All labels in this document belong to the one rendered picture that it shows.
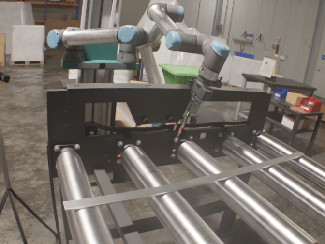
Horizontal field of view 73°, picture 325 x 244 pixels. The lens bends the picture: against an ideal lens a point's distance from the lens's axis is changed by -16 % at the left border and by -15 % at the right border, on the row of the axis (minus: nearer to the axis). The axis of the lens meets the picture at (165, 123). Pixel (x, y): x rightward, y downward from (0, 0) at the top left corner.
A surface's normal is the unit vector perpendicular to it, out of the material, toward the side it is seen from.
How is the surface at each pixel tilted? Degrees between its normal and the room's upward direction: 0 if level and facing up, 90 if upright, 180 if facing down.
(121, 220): 0
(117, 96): 90
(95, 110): 90
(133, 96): 90
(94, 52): 90
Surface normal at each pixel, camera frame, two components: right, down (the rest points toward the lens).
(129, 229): 0.13, -0.93
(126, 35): -0.22, 0.29
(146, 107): 0.45, 0.37
